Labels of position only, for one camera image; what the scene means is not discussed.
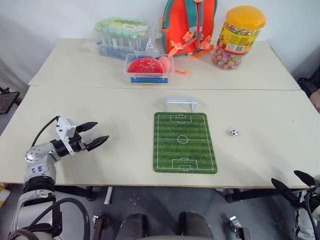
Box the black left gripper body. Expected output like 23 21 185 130
67 124 90 153

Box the white table leg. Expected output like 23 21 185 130
103 186 115 205

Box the person at picture edge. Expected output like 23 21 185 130
309 89 320 112

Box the green soccer field mat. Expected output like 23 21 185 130
152 111 218 175

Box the clear plastic storage box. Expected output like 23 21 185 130
123 52 175 86

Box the black metal stand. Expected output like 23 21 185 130
0 86 21 116

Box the crumpled clear plastic bag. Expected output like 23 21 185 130
144 36 161 56

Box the orange and teal backpack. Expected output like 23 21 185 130
158 0 218 75

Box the clear pack of test tubes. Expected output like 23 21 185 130
83 16 154 60

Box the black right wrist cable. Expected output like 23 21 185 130
303 191 320 227

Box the yellow and blue flat toy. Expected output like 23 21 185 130
129 75 169 86

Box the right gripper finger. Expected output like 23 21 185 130
293 170 316 188
271 177 301 209

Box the red watermelon slice toy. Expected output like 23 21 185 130
127 57 165 75

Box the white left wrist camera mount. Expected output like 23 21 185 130
55 116 77 156

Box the candy jar with yellow lid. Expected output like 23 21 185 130
212 5 267 71

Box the black table base bar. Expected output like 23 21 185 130
224 187 283 204
54 185 96 202

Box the pink round toy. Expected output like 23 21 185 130
158 56 173 72

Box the small white toy goal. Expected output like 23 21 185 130
163 96 199 113

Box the black chair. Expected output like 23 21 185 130
296 73 320 99

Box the yellow object under table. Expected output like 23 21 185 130
0 183 10 209

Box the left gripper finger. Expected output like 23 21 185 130
76 121 99 134
85 135 110 152

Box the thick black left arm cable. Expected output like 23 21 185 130
9 197 91 240

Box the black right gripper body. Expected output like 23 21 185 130
297 183 320 210

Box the rusty metal caster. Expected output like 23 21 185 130
90 213 111 240
228 215 251 240

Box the thin black left wrist cable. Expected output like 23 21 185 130
30 115 61 148

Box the dark rounded shape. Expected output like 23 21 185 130
116 212 151 240
178 211 215 240

